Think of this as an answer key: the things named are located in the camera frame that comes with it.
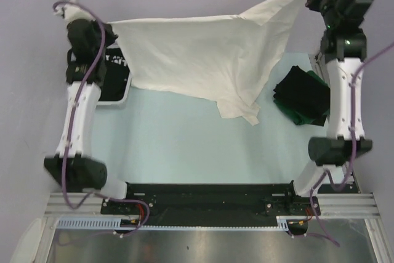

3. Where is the aluminium front frame rail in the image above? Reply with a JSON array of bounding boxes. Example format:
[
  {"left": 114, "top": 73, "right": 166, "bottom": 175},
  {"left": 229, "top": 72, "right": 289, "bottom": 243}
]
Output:
[{"left": 43, "top": 192, "right": 382, "bottom": 218}]

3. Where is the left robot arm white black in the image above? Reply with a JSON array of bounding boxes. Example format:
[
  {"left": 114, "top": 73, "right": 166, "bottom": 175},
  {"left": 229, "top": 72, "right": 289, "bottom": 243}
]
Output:
[{"left": 44, "top": 4, "right": 136, "bottom": 214}]

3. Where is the folded black t-shirt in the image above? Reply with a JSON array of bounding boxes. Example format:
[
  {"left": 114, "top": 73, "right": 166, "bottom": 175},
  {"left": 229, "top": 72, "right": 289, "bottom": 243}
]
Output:
[{"left": 273, "top": 65, "right": 331, "bottom": 127}]

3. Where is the white plastic laundry basket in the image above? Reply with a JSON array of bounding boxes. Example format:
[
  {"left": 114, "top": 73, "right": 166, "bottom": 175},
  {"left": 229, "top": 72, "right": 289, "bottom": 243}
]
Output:
[{"left": 97, "top": 70, "right": 132, "bottom": 108}]

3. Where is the white floral print t-shirt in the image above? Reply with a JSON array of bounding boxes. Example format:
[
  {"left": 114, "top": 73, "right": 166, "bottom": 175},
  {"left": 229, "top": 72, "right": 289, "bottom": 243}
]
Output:
[{"left": 112, "top": 0, "right": 306, "bottom": 125}]

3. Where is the black t-shirt white lettering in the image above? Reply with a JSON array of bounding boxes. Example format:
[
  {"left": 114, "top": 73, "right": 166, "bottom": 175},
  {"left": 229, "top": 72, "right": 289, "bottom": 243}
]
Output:
[{"left": 69, "top": 47, "right": 132, "bottom": 103}]

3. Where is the light blue cable duct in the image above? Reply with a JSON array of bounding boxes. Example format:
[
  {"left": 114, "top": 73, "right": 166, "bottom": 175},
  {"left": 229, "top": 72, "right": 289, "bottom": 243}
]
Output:
[{"left": 57, "top": 217, "right": 289, "bottom": 232}]

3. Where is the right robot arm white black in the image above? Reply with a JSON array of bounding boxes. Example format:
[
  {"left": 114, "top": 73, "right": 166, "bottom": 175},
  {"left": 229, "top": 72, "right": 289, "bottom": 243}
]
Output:
[{"left": 284, "top": 0, "right": 374, "bottom": 214}]

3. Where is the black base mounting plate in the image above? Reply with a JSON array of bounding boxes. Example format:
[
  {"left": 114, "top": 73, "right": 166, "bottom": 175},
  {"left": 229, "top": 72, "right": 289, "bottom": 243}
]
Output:
[{"left": 101, "top": 181, "right": 360, "bottom": 226}]

